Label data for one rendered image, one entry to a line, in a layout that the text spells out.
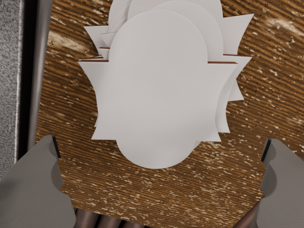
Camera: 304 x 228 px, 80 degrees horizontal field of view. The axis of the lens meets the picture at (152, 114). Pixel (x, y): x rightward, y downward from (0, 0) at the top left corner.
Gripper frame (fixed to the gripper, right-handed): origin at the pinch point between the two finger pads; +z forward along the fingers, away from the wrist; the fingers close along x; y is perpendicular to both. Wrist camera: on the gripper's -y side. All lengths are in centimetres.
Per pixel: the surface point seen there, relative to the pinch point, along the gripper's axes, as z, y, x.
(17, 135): 11.6, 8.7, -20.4
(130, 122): 3.6, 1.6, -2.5
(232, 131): 9.3, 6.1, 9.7
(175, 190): 9.3, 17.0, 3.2
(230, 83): 4.5, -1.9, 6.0
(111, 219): 10.9, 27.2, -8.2
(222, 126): 4.5, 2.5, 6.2
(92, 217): 11.4, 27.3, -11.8
